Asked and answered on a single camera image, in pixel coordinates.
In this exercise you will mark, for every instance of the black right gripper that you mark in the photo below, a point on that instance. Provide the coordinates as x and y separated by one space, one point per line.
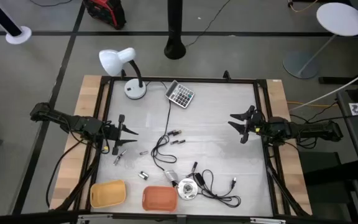
250 124

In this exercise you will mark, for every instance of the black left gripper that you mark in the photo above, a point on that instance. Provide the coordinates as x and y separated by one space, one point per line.
119 133

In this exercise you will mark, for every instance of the clear black-capped tube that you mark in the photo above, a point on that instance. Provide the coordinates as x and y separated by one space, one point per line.
144 152
141 174
122 153

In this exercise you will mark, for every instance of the orange plastic bin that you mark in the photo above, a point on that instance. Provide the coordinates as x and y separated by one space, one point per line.
159 199

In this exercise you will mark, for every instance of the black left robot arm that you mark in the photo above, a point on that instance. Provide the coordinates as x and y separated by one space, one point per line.
79 124

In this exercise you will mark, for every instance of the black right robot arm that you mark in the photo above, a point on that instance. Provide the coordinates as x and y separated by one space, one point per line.
306 128

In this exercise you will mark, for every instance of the white desk lamp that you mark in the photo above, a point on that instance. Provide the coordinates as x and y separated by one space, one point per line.
135 90

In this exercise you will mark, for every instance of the yellow plastic bin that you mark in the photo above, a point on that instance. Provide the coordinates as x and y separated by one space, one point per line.
108 194

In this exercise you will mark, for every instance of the grey desk calculator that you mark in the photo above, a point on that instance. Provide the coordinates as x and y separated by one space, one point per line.
180 94

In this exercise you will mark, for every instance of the chrome cylinder on round base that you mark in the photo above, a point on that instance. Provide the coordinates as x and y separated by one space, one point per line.
187 188

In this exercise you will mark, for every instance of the black floor pole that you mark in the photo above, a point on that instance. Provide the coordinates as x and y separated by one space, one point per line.
175 31

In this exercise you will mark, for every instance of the red and black bag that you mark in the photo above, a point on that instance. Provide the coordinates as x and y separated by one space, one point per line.
106 11

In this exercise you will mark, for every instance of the white round stool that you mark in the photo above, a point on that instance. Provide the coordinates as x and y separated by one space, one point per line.
340 18

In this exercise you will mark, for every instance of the dark pole with white base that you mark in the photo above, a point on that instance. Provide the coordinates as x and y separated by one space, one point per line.
19 35

